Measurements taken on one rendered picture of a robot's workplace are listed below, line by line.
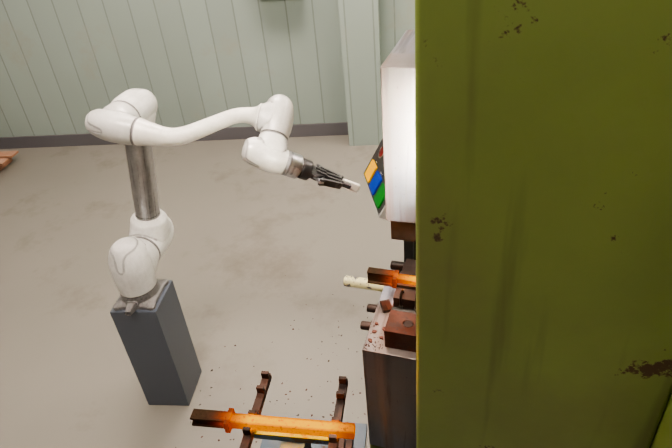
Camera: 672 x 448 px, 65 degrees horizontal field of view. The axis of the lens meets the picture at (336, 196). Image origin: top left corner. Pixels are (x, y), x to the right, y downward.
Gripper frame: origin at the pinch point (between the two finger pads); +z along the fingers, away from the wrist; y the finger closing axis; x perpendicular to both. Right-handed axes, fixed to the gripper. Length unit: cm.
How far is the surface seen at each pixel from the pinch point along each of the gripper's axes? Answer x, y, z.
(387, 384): -25, 67, 13
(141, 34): -72, -309, -114
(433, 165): 52, 98, -28
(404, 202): 28, 60, -9
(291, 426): -25, 87, -18
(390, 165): 35, 59, -16
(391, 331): -8, 65, 5
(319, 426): -22, 88, -13
